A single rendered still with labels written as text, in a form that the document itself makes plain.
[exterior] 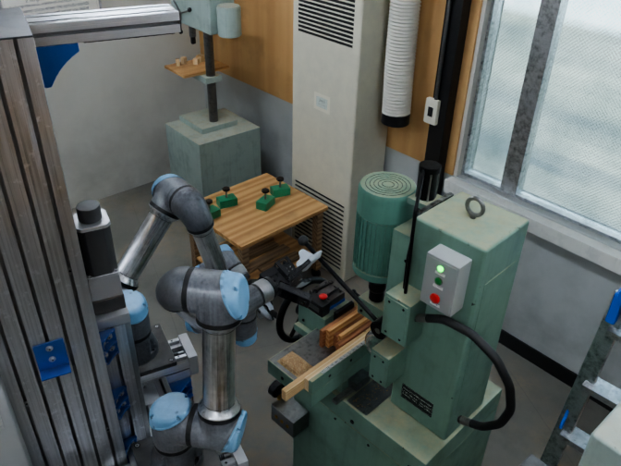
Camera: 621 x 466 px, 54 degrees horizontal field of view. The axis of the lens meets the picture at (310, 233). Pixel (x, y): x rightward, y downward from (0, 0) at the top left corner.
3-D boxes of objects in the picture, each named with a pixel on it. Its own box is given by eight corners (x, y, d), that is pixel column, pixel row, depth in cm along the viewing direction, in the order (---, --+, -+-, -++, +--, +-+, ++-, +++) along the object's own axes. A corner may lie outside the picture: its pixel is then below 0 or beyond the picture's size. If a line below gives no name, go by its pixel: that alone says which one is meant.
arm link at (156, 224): (100, 318, 207) (182, 180, 204) (82, 296, 216) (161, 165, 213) (127, 324, 216) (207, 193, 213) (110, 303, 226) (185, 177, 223)
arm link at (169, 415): (162, 416, 180) (156, 384, 172) (205, 423, 178) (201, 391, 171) (145, 450, 170) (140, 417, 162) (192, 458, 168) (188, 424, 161)
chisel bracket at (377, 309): (370, 306, 214) (371, 287, 209) (401, 325, 206) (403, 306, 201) (355, 315, 209) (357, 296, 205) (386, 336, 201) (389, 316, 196)
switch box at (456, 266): (432, 290, 168) (440, 242, 159) (463, 308, 162) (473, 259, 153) (419, 300, 164) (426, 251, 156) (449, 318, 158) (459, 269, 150)
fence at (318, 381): (423, 308, 227) (425, 296, 224) (427, 310, 226) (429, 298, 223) (308, 392, 191) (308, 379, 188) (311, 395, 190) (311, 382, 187)
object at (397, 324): (397, 320, 183) (403, 280, 175) (421, 335, 178) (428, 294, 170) (379, 333, 178) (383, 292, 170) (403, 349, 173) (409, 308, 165)
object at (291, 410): (286, 407, 232) (286, 392, 228) (309, 425, 225) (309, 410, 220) (270, 419, 227) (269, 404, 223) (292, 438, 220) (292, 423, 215)
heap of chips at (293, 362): (292, 350, 206) (292, 347, 205) (312, 366, 200) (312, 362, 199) (276, 361, 202) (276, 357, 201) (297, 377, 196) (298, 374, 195)
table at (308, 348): (364, 285, 248) (365, 273, 244) (425, 322, 230) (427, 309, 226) (249, 358, 211) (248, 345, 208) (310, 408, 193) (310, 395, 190)
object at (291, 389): (396, 315, 223) (397, 307, 221) (401, 318, 222) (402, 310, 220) (281, 398, 189) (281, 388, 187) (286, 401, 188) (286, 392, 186)
